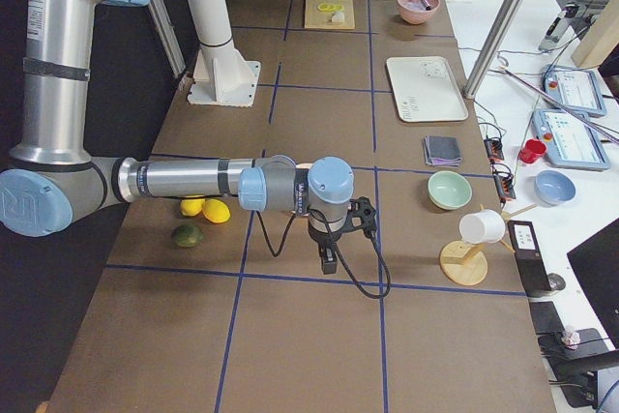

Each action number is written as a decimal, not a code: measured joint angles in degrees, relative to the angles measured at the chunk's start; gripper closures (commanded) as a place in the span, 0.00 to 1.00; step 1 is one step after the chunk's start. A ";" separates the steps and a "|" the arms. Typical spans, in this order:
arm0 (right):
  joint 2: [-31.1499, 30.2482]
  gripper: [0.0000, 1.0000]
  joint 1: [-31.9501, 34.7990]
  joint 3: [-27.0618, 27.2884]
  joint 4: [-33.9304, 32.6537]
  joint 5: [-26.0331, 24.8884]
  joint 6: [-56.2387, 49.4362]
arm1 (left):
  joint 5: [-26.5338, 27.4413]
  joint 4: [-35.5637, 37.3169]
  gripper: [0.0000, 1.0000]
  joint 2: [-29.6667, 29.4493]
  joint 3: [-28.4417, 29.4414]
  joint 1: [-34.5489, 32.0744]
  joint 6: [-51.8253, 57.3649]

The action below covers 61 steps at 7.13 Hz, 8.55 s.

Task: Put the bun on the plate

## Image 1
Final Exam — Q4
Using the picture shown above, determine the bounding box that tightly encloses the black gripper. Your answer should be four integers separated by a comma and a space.
308, 217, 345, 275

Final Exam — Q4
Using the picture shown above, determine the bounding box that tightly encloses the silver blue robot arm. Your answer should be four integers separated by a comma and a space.
1, 0, 354, 274

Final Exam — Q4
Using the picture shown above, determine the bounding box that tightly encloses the cream bear tray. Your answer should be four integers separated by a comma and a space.
386, 56, 468, 123

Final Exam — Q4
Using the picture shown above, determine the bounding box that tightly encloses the yellow lemon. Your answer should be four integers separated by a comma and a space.
201, 198, 231, 224
179, 196, 205, 217

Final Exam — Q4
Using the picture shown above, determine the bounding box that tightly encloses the green bowl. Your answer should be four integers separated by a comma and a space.
427, 171, 473, 211

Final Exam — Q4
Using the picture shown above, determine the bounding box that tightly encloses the wooden mug stand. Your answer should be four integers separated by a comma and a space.
439, 204, 537, 286

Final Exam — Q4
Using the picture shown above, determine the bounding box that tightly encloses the green lime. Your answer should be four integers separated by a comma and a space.
172, 223, 204, 248

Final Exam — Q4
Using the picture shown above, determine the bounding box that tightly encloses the grey folded cloth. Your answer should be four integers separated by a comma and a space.
423, 135, 462, 166

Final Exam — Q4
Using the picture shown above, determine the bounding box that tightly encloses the white mug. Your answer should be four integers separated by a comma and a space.
458, 209, 506, 244

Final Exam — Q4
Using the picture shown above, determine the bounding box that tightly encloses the black box with label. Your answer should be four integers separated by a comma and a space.
507, 220, 553, 298

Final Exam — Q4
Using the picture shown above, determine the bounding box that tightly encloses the black computer mouse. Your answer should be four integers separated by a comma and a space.
546, 273, 566, 292

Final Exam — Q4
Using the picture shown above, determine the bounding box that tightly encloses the red cup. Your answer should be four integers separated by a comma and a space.
518, 138, 547, 164

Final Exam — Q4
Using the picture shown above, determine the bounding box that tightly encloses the blue bowl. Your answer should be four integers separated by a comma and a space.
534, 170, 576, 205

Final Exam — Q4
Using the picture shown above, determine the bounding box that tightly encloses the wooden cutting board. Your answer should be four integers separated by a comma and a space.
304, 0, 355, 30

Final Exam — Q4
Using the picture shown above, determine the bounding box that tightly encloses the pink bowl with ice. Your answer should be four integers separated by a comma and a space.
397, 0, 441, 25

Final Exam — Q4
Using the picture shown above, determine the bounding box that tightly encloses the teach pendant tablet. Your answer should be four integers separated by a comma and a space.
532, 109, 610, 171
542, 65, 607, 117

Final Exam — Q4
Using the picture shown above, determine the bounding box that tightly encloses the black monitor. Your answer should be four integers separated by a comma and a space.
567, 220, 619, 345

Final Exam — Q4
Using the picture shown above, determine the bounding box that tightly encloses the reacher grabber tool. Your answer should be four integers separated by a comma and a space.
493, 65, 618, 145

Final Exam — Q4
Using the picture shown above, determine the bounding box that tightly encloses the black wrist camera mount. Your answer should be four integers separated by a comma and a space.
342, 196, 377, 240

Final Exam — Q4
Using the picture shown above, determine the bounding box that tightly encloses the white camera pole base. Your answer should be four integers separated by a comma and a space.
188, 0, 261, 107

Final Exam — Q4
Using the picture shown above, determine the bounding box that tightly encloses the aluminium frame post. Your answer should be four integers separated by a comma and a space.
462, 0, 523, 99

